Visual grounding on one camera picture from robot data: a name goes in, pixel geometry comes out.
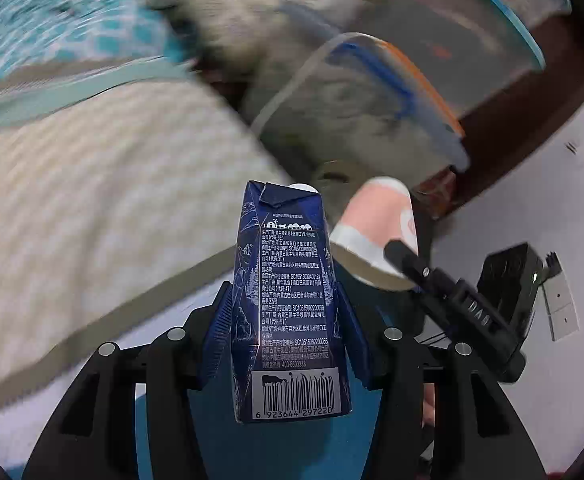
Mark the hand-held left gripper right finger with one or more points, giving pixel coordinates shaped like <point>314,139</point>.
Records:
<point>357,355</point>

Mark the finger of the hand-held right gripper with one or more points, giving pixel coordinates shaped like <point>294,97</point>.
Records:
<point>414,266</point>
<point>423,235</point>

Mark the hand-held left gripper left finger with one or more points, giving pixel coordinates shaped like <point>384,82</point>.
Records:
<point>217,340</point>

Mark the pink paper cup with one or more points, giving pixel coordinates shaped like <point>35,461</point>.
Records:
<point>377,210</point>

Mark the dark blue milk carton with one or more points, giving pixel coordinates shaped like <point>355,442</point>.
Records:
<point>292,310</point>

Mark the clear plastic bin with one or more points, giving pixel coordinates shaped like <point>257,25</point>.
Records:
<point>472,35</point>

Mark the teal patterned sheet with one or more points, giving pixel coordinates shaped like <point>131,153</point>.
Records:
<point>47,25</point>

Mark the white wall socket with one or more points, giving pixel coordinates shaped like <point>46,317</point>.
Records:
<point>562,310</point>

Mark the wooden bed frame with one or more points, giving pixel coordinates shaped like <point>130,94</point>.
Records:
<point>522,115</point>

